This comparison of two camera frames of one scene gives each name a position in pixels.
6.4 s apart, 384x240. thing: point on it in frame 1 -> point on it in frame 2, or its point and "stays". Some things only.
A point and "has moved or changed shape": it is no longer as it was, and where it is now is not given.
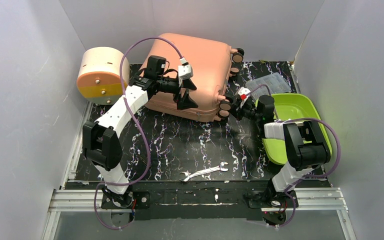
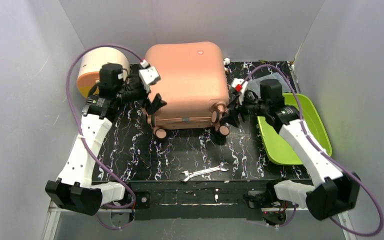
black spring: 143,160 stays
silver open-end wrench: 188,175 stays
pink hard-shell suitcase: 211,61 has moved or changed shape
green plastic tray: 292,105 stays
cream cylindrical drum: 99,80 stays
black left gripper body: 182,88 -> 148,99
